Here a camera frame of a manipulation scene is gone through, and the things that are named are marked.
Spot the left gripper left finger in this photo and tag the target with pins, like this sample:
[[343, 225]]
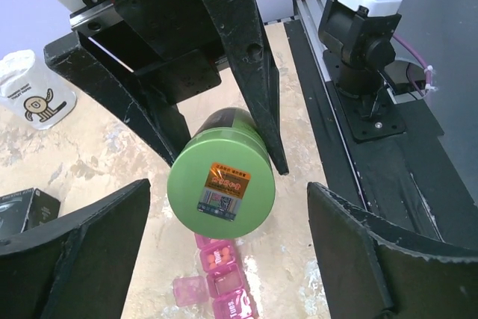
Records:
[[79, 265]]

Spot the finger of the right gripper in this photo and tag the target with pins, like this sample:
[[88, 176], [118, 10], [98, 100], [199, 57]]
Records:
[[244, 39], [147, 113]]

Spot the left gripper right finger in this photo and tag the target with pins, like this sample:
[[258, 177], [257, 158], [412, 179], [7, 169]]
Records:
[[372, 268]]

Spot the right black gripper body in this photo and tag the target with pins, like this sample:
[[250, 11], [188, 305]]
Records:
[[172, 46]]

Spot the green lidded pill bottle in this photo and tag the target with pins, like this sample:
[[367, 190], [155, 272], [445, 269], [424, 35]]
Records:
[[222, 185]]

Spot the pink weekly pill organizer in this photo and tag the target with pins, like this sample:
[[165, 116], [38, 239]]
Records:
[[224, 282]]

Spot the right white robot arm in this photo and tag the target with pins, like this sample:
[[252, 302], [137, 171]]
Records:
[[359, 32]]

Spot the black and green box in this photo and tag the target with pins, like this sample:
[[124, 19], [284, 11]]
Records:
[[26, 209]]

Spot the white toilet paper roll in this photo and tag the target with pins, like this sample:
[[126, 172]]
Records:
[[34, 93]]

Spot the aluminium frame rail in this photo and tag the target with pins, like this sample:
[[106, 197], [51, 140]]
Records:
[[317, 46]]

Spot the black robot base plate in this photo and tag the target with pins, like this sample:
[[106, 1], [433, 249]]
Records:
[[407, 179]]

